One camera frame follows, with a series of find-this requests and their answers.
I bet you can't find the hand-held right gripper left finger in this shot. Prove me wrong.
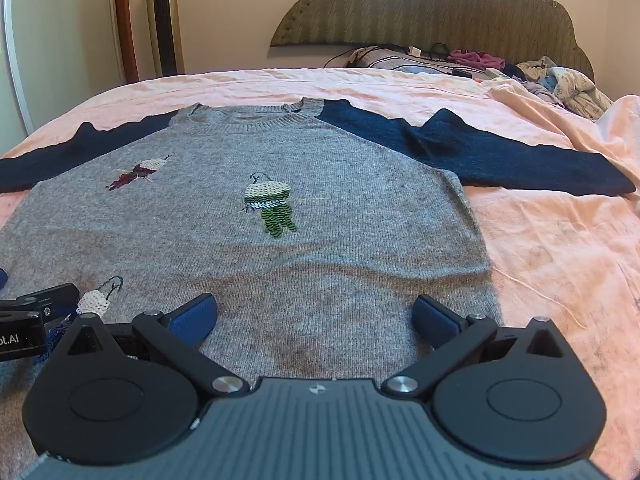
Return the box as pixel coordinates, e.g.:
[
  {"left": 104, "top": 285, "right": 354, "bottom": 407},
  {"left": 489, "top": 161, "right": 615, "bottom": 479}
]
[{"left": 65, "top": 293, "right": 251, "bottom": 403}]

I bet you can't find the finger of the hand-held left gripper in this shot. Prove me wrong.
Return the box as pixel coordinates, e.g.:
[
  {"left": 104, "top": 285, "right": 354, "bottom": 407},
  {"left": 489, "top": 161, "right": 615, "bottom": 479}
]
[{"left": 0, "top": 283, "right": 81, "bottom": 319}]

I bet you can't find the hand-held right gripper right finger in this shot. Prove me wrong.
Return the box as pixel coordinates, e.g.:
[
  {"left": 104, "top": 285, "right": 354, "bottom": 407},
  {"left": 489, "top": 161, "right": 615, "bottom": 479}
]
[{"left": 381, "top": 294, "right": 569, "bottom": 404}]

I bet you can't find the grey navy-sleeved knit sweater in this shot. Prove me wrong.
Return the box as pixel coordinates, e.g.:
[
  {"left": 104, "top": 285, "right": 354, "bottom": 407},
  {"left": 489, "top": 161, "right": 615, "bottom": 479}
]
[{"left": 0, "top": 97, "right": 637, "bottom": 468}]

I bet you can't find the pile of pale clothes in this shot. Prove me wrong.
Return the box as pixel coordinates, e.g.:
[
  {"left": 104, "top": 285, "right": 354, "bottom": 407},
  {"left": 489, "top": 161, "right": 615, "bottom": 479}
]
[{"left": 492, "top": 57, "right": 614, "bottom": 122}]

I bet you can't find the loose pink thread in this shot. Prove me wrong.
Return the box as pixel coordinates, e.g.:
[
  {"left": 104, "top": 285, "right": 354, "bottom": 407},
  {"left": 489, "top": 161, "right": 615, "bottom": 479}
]
[{"left": 492, "top": 260, "right": 592, "bottom": 329}]

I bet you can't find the pink bed sheet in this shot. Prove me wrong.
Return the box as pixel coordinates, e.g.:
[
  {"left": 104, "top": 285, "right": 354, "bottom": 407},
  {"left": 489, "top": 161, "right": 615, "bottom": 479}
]
[{"left": 0, "top": 67, "right": 640, "bottom": 480}]

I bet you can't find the flower-decal sliding wardrobe door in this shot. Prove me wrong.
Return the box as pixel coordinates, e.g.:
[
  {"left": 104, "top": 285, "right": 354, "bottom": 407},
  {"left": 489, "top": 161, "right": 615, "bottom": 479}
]
[{"left": 0, "top": 0, "right": 124, "bottom": 157}]

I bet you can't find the magenta cloth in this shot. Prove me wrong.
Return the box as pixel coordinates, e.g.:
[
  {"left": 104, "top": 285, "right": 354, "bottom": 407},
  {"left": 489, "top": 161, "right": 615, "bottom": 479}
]
[{"left": 447, "top": 49, "right": 507, "bottom": 72}]

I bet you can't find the gold tower fan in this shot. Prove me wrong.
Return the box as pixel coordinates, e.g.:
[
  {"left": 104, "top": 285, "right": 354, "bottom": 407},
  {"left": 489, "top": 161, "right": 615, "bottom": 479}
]
[{"left": 144, "top": 0, "right": 185, "bottom": 78}]

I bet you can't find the olive padded headboard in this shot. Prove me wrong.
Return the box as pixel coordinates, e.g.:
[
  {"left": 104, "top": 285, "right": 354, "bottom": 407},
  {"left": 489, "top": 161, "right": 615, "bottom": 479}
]
[{"left": 270, "top": 0, "right": 596, "bottom": 81}]

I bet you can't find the black cable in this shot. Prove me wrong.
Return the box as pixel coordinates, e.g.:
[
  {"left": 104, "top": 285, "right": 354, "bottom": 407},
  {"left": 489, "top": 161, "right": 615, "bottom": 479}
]
[{"left": 323, "top": 42, "right": 451, "bottom": 69}]

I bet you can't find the brown wooden door frame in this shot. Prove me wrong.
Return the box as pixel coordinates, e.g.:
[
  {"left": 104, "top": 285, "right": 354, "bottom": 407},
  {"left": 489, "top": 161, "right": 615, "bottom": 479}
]
[{"left": 112, "top": 0, "right": 140, "bottom": 84}]

